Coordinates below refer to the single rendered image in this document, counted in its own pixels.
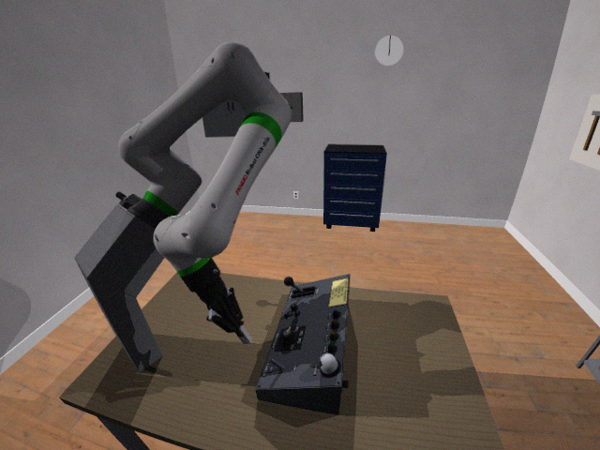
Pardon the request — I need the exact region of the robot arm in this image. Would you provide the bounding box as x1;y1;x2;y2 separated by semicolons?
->
116;41;292;293

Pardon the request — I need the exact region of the dark grey control console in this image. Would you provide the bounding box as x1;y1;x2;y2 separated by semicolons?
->
255;274;351;415

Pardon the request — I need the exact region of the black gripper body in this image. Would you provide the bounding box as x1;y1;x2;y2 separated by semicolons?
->
196;277;228;312

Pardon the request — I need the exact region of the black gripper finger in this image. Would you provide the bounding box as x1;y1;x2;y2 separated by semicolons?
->
222;288;252;341
206;300;251;344

